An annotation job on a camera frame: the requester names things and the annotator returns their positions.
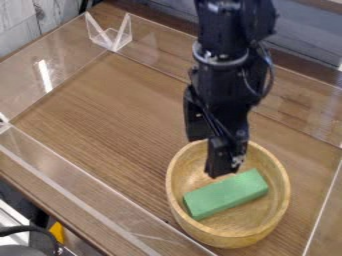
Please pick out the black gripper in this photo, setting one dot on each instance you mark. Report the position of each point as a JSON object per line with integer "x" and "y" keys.
{"x": 225, "y": 90}

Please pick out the yellow and black device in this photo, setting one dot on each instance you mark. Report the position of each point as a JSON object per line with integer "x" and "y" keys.
{"x": 71, "y": 245}

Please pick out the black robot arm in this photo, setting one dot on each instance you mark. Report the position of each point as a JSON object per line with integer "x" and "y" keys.
{"x": 233, "y": 29}

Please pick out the clear acrylic enclosure walls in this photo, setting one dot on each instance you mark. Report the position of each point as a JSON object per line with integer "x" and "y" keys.
{"x": 94, "y": 126}

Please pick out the brown wooden bowl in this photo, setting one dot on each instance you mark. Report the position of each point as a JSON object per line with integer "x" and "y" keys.
{"x": 244, "y": 225}

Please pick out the green rectangular block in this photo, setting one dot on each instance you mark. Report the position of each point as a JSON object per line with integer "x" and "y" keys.
{"x": 225, "y": 194}

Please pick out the clear acrylic corner bracket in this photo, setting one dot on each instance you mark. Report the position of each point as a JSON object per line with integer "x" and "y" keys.
{"x": 113, "y": 39}

